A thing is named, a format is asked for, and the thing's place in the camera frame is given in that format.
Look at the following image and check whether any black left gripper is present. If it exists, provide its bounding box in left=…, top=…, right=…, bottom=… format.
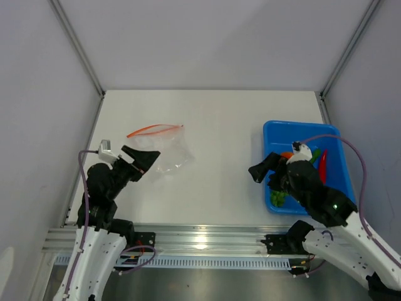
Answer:
left=107, top=145, right=160, bottom=199

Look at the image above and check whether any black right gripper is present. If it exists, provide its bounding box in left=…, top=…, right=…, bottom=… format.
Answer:
left=247, top=151, right=306, bottom=206

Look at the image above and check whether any orange red mango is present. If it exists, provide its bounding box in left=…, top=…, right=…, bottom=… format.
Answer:
left=281, top=152, right=294, bottom=159

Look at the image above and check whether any clear zip bag orange zipper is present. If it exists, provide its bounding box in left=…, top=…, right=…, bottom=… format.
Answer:
left=127, top=124, right=194, bottom=182

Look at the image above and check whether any green chili pepper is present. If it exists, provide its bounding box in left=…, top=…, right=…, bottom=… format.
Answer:
left=310, top=149, right=321, bottom=164

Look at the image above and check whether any red chili pepper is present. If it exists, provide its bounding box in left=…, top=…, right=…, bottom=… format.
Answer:
left=318, top=150, right=327, bottom=184

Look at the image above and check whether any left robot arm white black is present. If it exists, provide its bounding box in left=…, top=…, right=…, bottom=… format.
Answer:
left=54, top=140, right=160, bottom=300

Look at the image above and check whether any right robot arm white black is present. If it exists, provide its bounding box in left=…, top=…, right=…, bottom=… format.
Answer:
left=248, top=152, right=400, bottom=300

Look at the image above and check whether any blue plastic tray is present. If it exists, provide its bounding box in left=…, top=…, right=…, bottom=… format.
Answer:
left=263, top=120, right=355, bottom=216

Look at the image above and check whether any green grape bunch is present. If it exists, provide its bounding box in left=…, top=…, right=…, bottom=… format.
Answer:
left=270, top=191, right=289, bottom=208

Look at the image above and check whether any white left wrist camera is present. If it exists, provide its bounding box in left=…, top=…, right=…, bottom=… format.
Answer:
left=98, top=139, right=117, bottom=165

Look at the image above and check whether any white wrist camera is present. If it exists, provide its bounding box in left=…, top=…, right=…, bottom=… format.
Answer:
left=286, top=141, right=313, bottom=165
left=98, top=139, right=117, bottom=165

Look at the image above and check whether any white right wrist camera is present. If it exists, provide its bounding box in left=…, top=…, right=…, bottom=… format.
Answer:
left=286, top=141, right=313, bottom=165

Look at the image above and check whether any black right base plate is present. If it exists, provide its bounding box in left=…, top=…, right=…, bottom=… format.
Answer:
left=261, top=234, right=309, bottom=255

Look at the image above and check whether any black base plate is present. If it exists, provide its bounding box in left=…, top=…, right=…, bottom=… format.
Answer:
left=132, top=232, right=156, bottom=253
left=261, top=234, right=309, bottom=255

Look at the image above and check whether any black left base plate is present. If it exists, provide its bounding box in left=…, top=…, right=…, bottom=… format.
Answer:
left=132, top=232, right=156, bottom=253

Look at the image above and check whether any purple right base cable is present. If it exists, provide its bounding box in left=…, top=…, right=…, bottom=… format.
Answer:
left=288, top=230, right=335, bottom=280

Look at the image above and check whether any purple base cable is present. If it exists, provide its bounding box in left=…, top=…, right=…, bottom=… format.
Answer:
left=118, top=245, right=157, bottom=276
left=288, top=230, right=335, bottom=280

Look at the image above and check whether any aluminium mounting rail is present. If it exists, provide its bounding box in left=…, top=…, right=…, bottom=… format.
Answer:
left=42, top=223, right=314, bottom=255

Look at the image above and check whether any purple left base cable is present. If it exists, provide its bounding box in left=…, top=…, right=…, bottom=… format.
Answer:
left=118, top=245, right=157, bottom=276

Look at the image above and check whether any white slotted cable duct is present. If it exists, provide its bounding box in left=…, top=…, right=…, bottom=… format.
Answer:
left=55, top=255, right=292, bottom=270

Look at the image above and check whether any left aluminium corner post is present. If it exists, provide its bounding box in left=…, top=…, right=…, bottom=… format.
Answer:
left=48, top=0, right=105, bottom=98

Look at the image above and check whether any aluminium corner post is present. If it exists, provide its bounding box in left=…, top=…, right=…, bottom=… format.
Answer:
left=320, top=0, right=385, bottom=101
left=48, top=0, right=105, bottom=98

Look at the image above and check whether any right aluminium corner post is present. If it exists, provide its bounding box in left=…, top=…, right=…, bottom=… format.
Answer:
left=320, top=0, right=385, bottom=101

